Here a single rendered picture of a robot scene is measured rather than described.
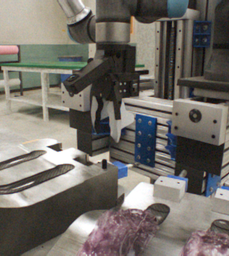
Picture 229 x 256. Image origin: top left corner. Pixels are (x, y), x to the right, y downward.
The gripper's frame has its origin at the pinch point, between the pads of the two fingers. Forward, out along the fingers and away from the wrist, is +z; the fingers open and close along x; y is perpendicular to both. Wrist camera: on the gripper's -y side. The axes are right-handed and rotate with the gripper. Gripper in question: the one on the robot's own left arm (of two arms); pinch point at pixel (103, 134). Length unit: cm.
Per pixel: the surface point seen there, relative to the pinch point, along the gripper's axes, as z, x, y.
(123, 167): 8.7, -2.1, 4.4
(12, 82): 53, 593, 138
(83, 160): 5.2, -0.5, -5.7
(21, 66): 8, 405, 105
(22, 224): 7.6, -13.0, -23.9
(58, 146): 4.7, 10.2, -6.9
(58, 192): 4.4, -11.8, -17.0
